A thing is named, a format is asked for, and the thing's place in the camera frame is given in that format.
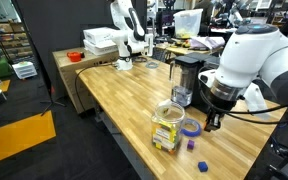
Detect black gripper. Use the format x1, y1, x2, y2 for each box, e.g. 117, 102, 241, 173
203, 90, 236, 132

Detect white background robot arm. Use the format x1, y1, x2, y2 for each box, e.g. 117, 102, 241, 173
110, 0, 153, 71

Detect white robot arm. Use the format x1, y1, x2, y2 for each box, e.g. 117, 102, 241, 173
198, 24, 288, 132

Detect purple wooden block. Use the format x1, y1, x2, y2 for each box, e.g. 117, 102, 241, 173
187, 140, 195, 150

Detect clear plastic block jar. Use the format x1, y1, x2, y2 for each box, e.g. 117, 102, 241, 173
151, 101, 186, 154

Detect blue wooden block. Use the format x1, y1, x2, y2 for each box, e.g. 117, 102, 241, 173
198, 161, 208, 172

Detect blue tape roll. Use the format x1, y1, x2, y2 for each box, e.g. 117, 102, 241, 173
182, 118, 201, 137

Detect small white card box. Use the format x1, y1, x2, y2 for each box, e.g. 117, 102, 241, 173
157, 99, 172, 115

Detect black coffee maker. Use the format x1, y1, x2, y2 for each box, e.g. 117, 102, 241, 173
169, 53, 220, 113

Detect large clear storage bin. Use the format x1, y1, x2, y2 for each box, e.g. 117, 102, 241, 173
173, 9, 203, 39

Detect stacked white boxes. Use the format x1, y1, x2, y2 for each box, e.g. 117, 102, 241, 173
83, 27, 117, 56

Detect red round object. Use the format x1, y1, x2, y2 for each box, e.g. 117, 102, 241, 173
67, 52, 85, 62

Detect white drawer organizer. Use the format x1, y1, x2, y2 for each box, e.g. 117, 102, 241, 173
13, 61, 37, 79

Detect grey cable coil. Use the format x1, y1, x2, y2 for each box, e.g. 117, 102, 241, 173
145, 60, 160, 70

